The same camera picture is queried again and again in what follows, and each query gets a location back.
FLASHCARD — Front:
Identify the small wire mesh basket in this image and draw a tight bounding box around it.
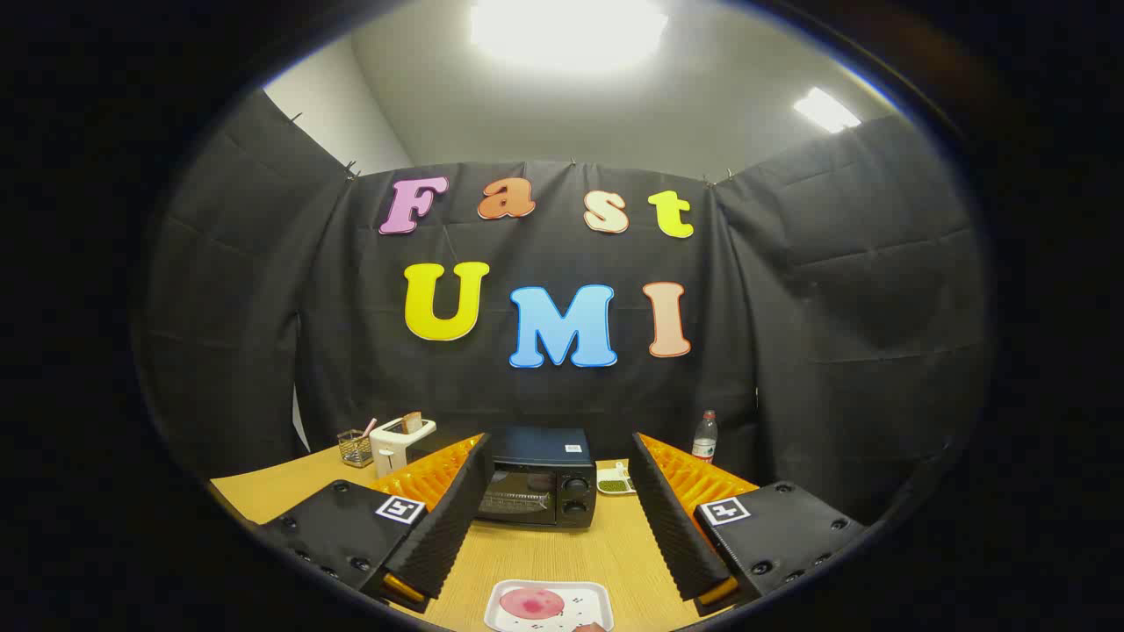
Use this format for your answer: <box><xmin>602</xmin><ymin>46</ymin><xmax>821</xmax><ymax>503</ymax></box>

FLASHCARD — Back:
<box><xmin>337</xmin><ymin>428</ymin><xmax>373</xmax><ymax>468</ymax></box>

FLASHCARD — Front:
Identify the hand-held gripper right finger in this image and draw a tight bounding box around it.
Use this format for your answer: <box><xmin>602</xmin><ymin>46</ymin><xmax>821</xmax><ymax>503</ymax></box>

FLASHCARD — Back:
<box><xmin>629</xmin><ymin>432</ymin><xmax>866</xmax><ymax>617</ymax></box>

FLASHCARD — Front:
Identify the white pop-up toaster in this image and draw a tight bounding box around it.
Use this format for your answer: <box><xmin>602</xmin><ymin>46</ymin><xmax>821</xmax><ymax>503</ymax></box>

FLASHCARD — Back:
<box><xmin>370</xmin><ymin>418</ymin><xmax>437</xmax><ymax>479</ymax></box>

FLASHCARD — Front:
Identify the small ceiling light panel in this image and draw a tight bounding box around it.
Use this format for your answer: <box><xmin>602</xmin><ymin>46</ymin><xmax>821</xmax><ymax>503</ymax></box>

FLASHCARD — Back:
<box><xmin>793</xmin><ymin>86</ymin><xmax>863</xmax><ymax>134</ymax></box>

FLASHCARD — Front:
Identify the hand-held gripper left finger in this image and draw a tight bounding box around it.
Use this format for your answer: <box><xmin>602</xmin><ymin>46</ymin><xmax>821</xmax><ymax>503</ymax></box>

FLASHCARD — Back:
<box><xmin>255</xmin><ymin>432</ymin><xmax>494</xmax><ymax>615</ymax></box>

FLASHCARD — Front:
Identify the black toaster oven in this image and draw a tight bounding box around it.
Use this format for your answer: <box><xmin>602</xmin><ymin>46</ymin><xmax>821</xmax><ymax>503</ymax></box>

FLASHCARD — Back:
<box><xmin>474</xmin><ymin>427</ymin><xmax>600</xmax><ymax>529</ymax></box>

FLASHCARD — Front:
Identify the white square food tray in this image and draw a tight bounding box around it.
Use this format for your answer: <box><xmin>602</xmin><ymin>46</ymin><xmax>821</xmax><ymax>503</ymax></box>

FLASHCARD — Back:
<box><xmin>484</xmin><ymin>579</ymin><xmax>615</xmax><ymax>632</ymax></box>

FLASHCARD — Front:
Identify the large ceiling light panel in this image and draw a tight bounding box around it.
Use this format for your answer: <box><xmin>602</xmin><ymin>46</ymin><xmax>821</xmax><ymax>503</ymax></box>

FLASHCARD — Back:
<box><xmin>470</xmin><ymin>0</ymin><xmax>670</xmax><ymax>75</ymax></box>

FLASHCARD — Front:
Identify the small white dish of beans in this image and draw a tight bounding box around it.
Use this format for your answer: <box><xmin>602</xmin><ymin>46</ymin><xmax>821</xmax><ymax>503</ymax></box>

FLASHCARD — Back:
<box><xmin>595</xmin><ymin>461</ymin><xmax>638</xmax><ymax>496</ymax></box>

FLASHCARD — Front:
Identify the clear plastic water bottle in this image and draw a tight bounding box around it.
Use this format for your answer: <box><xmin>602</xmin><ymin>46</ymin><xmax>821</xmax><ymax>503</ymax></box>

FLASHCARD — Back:
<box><xmin>692</xmin><ymin>409</ymin><xmax>719</xmax><ymax>464</ymax></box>

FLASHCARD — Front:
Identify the pink ham slice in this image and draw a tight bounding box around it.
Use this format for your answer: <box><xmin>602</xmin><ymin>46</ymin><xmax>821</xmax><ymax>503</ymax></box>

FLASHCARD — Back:
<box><xmin>499</xmin><ymin>587</ymin><xmax>566</xmax><ymax>620</ymax></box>

